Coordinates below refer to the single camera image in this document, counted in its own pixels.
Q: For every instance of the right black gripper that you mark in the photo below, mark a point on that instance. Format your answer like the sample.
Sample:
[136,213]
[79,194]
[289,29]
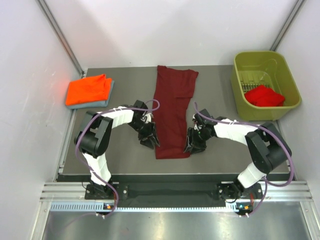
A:
[198,146]

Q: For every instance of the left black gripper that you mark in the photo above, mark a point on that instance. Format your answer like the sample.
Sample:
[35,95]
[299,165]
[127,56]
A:
[150,133]

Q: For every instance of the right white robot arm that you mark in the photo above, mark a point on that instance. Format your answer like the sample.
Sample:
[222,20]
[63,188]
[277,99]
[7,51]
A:
[266,147]

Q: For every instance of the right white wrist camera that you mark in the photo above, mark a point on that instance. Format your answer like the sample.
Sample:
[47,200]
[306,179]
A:
[198,122]

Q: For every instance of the olive green plastic basket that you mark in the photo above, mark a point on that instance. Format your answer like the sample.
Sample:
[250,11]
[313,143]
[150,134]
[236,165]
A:
[263,68]

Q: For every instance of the folded orange t-shirt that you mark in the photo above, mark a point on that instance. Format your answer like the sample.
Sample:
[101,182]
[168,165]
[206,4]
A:
[89,90]

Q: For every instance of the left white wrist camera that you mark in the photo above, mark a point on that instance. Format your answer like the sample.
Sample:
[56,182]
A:
[147,118]

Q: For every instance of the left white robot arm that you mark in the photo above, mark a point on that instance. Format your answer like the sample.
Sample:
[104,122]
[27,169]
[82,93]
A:
[92,141]

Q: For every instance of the bright red t-shirt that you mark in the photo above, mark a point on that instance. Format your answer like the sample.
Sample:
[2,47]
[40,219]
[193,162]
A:
[263,96]

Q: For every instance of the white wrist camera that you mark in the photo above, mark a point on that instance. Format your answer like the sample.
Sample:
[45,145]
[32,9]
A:
[147,118]
[198,122]

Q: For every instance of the dark red t-shirt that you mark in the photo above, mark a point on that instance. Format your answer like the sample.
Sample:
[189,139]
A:
[174,90]

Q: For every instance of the aluminium frame rail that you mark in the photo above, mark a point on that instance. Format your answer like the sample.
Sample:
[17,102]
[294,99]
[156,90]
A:
[297,191]

